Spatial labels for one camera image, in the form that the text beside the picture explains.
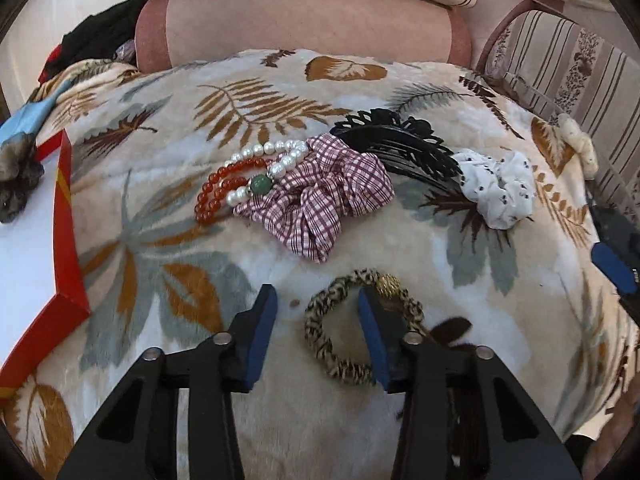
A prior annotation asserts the leopard print hair tie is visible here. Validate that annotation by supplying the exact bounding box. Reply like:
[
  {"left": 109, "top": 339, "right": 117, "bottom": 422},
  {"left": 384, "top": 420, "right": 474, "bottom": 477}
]
[{"left": 304, "top": 268, "right": 426, "bottom": 387}]

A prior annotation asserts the dark grey mesh scrunchie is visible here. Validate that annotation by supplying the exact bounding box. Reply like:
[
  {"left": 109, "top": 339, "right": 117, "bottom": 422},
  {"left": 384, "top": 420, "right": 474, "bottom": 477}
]
[{"left": 0, "top": 132, "right": 44, "bottom": 224}]

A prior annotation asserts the leaf pattern plush blanket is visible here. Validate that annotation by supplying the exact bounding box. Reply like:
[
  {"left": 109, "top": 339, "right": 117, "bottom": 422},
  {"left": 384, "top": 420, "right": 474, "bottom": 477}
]
[{"left": 1, "top": 50, "right": 639, "bottom": 479}]

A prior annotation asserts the white dotted scrunchie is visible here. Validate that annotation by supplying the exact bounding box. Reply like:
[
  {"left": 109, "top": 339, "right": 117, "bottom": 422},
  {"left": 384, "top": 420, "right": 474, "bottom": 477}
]
[{"left": 558, "top": 113, "right": 599, "bottom": 181}]

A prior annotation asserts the white cherry print scrunchie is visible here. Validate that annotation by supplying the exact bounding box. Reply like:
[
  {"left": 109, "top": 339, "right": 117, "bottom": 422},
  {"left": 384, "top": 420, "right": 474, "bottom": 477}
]
[{"left": 452, "top": 148, "right": 536, "bottom": 231}]

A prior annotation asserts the red plaid scrunchie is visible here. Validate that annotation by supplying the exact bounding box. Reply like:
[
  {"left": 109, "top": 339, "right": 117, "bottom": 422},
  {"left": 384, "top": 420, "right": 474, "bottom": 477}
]
[{"left": 233, "top": 133, "right": 395, "bottom": 263}]

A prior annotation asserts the black hair claw clip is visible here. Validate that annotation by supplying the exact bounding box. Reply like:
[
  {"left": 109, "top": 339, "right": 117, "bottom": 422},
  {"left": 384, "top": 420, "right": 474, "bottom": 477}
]
[{"left": 330, "top": 108, "right": 462, "bottom": 186}]

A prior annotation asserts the red framed white tray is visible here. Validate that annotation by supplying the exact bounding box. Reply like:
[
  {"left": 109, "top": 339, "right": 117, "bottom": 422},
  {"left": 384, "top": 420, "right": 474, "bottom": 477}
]
[{"left": 0, "top": 130, "right": 91, "bottom": 403}]

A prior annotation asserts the light blue cloth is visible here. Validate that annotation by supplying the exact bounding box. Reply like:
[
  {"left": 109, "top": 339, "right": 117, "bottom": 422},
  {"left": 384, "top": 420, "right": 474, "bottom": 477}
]
[{"left": 0, "top": 79, "right": 73, "bottom": 142}]

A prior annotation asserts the pink bolster pillow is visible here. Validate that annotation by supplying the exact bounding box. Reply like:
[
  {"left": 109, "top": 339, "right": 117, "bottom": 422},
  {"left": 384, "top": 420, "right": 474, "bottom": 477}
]
[{"left": 134, "top": 0, "right": 472, "bottom": 73}]

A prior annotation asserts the black red clothing pile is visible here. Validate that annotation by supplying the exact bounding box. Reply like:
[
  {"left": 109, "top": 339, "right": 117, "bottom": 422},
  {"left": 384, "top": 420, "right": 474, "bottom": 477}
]
[{"left": 38, "top": 0, "right": 148, "bottom": 84}]

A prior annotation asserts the red bead bracelet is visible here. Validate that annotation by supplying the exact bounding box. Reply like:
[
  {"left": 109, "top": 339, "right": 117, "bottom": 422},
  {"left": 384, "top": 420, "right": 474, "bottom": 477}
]
[{"left": 193, "top": 156, "right": 274, "bottom": 226}]

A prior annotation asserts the white pearl bracelet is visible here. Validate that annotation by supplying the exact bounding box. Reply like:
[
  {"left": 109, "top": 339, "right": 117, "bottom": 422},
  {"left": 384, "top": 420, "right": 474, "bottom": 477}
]
[{"left": 223, "top": 138, "right": 310, "bottom": 209}]

